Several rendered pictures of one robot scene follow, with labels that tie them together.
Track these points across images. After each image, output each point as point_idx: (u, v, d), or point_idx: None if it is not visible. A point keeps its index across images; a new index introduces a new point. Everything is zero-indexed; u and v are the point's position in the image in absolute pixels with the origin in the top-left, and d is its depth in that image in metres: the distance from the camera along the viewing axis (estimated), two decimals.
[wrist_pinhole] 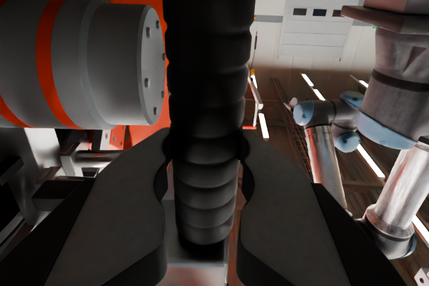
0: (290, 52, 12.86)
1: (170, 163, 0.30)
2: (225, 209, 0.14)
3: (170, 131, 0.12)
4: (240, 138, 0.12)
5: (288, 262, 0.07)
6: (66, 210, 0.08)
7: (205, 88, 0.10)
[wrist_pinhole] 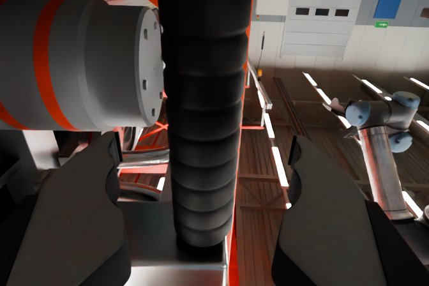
0: (293, 52, 12.87)
1: (168, 165, 0.30)
2: (223, 211, 0.14)
3: (115, 134, 0.12)
4: (293, 143, 0.12)
5: (326, 273, 0.06)
6: (9, 232, 0.07)
7: (202, 91, 0.10)
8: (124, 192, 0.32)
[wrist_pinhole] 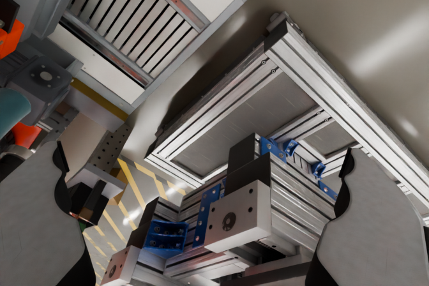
0: None
1: None
2: None
3: (57, 143, 0.11)
4: (347, 155, 0.11)
5: None
6: None
7: (0, 177, 0.34)
8: None
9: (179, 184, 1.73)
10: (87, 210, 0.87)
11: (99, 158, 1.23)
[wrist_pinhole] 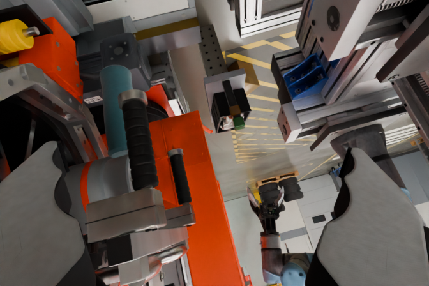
0: None
1: None
2: (148, 165, 0.36)
3: (57, 143, 0.11)
4: (347, 155, 0.11)
5: None
6: None
7: (132, 120, 0.38)
8: None
9: (293, 28, 1.57)
10: (233, 107, 0.98)
11: (212, 67, 1.30)
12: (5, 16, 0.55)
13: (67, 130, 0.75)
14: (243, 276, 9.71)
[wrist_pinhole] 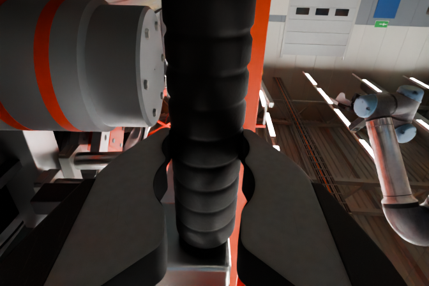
0: (293, 52, 12.92)
1: (170, 165, 0.30)
2: (226, 212, 0.14)
3: (169, 131, 0.12)
4: (241, 138, 0.12)
5: (289, 262, 0.07)
6: (66, 210, 0.08)
7: (206, 91, 0.10)
8: None
9: None
10: None
11: None
12: None
13: None
14: None
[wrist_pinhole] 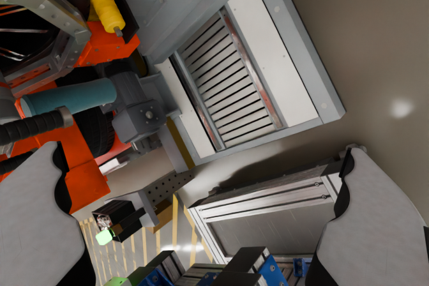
0: None
1: None
2: None
3: (57, 143, 0.11)
4: (347, 155, 0.11)
5: None
6: None
7: (41, 120, 0.47)
8: None
9: None
10: (119, 227, 1.02)
11: (156, 188, 1.41)
12: (126, 13, 0.75)
13: (46, 56, 0.83)
14: None
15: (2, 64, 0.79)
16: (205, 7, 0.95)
